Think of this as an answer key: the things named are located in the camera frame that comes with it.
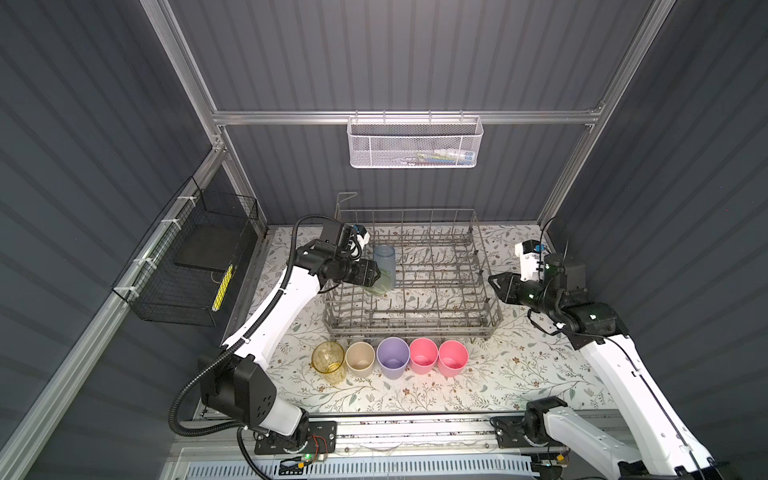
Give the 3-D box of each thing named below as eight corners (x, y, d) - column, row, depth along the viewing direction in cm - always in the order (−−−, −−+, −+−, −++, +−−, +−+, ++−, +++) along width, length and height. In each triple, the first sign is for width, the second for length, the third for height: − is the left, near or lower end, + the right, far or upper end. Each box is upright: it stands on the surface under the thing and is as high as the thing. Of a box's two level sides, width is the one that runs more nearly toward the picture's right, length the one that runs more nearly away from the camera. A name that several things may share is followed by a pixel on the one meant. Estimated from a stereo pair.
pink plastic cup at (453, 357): (436, 381, 84) (440, 369, 76) (433, 354, 89) (437, 340, 81) (463, 381, 84) (471, 369, 76) (459, 354, 89) (466, 340, 81)
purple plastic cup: (387, 384, 83) (386, 370, 74) (376, 359, 88) (374, 342, 78) (412, 373, 85) (414, 357, 76) (400, 348, 90) (401, 331, 80)
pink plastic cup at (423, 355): (410, 379, 84) (412, 366, 76) (409, 352, 89) (410, 337, 81) (435, 379, 84) (439, 366, 76) (432, 352, 89) (436, 337, 81)
